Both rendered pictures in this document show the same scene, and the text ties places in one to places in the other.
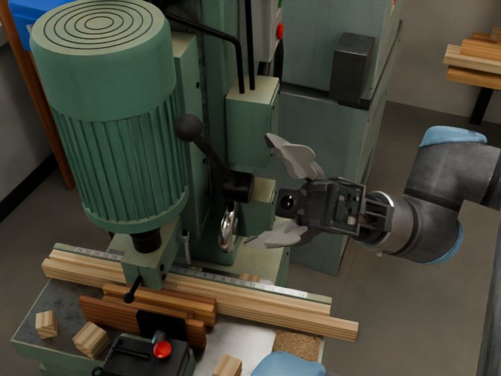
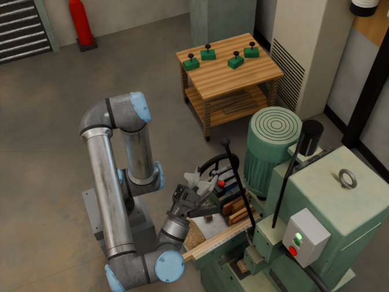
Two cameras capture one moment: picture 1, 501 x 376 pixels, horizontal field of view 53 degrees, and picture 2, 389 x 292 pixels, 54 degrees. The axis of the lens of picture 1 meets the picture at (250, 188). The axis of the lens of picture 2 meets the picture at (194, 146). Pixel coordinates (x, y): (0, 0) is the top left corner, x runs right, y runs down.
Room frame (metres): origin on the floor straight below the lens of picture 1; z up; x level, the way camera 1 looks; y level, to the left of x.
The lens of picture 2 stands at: (1.02, -0.56, 2.43)
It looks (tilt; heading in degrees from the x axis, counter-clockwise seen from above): 51 degrees down; 137
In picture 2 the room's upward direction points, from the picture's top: 3 degrees counter-clockwise
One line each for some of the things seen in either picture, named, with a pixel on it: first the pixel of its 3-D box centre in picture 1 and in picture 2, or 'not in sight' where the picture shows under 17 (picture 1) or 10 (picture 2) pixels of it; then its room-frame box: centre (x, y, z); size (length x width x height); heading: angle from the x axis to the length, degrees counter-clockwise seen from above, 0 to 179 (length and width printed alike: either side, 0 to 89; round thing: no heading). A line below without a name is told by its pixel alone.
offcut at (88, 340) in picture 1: (91, 340); not in sight; (0.49, 0.30, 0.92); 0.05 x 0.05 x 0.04; 58
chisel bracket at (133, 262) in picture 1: (155, 251); (263, 204); (0.62, 0.19, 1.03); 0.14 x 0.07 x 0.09; 166
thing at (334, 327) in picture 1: (192, 298); (245, 222); (0.58, 0.12, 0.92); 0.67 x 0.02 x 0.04; 76
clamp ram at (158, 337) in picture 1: (156, 344); (232, 194); (0.46, 0.17, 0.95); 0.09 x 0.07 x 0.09; 76
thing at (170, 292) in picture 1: (171, 300); (249, 214); (0.58, 0.16, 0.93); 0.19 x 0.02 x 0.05; 76
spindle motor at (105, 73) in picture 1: (121, 121); (270, 153); (0.60, 0.19, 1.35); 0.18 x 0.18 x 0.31
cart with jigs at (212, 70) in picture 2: not in sight; (226, 83); (-0.50, 1.24, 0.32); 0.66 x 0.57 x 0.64; 67
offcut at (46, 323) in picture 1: (47, 324); not in sight; (0.52, 0.40, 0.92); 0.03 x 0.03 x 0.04; 15
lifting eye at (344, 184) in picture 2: not in sight; (347, 179); (0.88, 0.12, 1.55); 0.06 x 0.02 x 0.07; 166
